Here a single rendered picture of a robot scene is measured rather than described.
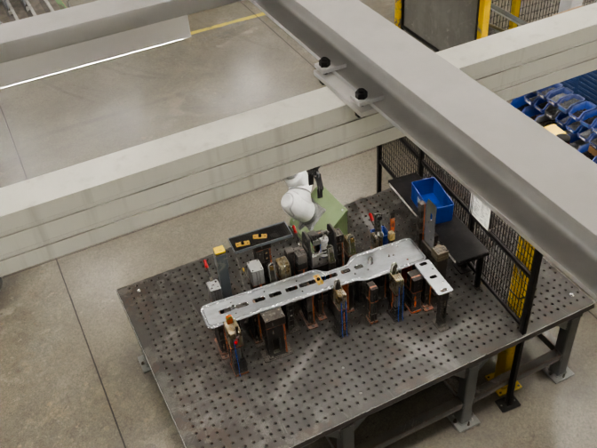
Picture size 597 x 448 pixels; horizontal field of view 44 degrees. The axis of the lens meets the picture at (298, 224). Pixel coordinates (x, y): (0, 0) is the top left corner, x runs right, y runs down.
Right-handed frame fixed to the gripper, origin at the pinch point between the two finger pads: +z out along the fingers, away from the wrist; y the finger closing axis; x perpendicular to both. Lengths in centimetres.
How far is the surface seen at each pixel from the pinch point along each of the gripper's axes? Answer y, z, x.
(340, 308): 47, 51, -6
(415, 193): -10, 34, 72
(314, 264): 9, 50, -6
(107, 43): 141, -180, -105
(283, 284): 20, 46, -31
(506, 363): 77, 119, 94
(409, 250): 25, 46, 50
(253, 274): 14, 37, -47
